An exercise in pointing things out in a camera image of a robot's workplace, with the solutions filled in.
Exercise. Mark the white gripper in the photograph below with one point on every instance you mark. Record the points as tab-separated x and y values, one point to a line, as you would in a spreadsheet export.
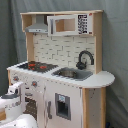
16	90

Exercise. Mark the toy oven door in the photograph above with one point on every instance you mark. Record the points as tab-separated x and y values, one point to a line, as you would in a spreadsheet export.
34	106

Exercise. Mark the white toy microwave door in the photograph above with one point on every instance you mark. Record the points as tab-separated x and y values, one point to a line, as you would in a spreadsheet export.
63	25

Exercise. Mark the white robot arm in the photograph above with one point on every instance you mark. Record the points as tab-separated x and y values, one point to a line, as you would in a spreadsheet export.
13	103

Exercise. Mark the wooden toy kitchen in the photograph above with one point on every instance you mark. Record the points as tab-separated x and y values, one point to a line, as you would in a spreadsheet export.
87	97

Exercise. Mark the left oven knob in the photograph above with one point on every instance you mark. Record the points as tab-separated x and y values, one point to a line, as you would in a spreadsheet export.
16	78

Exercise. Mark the oven knob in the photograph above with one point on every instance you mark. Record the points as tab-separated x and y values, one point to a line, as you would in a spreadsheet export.
34	83
16	78

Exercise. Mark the right oven knob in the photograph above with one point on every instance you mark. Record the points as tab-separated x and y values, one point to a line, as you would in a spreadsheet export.
34	83

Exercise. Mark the black toy stovetop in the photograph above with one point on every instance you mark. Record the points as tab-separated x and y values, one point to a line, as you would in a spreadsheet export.
37	66

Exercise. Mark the grey ice dispenser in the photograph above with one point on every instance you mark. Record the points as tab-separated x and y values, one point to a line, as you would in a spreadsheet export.
62	104

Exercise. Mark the grey toy sink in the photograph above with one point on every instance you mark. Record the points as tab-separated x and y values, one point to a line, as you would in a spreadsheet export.
73	74

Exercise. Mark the grey range hood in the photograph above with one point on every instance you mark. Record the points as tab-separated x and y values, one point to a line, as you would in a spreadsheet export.
42	24

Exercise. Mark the black toy faucet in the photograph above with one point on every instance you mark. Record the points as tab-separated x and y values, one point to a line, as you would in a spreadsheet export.
82	64

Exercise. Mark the grey fridge door handle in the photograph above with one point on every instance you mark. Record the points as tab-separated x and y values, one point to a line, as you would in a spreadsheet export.
49	110

